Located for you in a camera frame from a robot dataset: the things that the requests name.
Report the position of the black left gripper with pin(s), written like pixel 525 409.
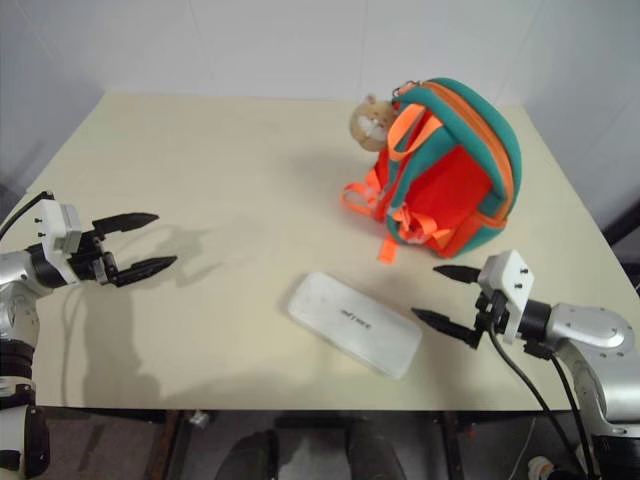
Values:
pixel 92 260

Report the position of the white pencil case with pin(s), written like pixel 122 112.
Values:
pixel 354 325

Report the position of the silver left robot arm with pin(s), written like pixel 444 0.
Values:
pixel 15 280

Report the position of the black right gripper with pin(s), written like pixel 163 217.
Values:
pixel 487 312

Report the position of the black table frame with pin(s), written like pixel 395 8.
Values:
pixel 320 440

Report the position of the orange and teal backpack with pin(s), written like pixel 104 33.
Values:
pixel 445 170

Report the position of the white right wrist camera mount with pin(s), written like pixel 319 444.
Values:
pixel 510 290

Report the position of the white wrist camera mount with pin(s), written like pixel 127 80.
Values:
pixel 56 226
pixel 510 290

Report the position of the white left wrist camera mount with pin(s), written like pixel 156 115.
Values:
pixel 56 226

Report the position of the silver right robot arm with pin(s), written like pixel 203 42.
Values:
pixel 585 345

